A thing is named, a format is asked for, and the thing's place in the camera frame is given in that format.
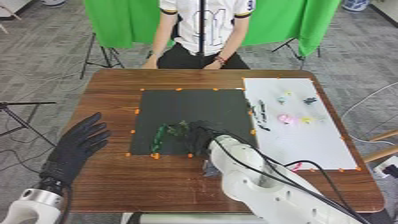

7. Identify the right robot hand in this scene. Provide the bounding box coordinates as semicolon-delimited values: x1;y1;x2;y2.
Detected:
184;120;231;158

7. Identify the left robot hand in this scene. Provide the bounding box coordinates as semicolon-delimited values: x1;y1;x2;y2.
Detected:
39;112;113;196

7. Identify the dark mat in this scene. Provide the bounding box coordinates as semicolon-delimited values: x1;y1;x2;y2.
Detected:
128;88;257;157

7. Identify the person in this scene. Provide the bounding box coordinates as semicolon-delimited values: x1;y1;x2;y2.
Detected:
140;0;257;71

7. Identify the green sprig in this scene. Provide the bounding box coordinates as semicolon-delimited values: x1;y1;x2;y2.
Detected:
165;120;192;137
151;123;170;155

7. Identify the black tripod stand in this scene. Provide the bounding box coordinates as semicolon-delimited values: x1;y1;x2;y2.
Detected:
270;36;325;62
78;32;126;80
0;101;58;148

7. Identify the bunch of green sprigs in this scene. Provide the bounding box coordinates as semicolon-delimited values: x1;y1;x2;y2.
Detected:
248;99;273;132

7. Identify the white sheet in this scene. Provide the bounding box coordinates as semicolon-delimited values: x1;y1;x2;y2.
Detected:
241;77;360;172

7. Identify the pale grey bar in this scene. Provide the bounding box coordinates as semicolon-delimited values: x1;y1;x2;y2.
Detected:
120;212;270;224

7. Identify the black vertical pole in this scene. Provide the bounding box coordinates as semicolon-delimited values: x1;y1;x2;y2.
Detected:
197;0;208;69

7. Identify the blue white porcelain vase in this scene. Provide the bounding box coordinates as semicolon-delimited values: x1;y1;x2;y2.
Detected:
341;0;373;13

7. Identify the black cable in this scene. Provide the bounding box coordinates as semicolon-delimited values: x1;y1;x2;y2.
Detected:
211;134;375;224

